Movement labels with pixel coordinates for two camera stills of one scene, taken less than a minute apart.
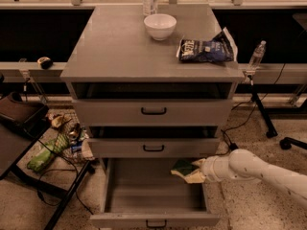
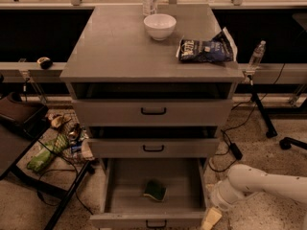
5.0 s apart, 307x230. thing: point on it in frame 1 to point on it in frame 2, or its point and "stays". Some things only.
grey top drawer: x=152 y=112 stays
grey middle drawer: x=153 y=148 stays
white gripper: x=211 y=170 to x=217 y=195
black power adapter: x=233 y=146 stays
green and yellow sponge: x=183 y=168 to x=155 y=190
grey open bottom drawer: x=143 y=193 stays
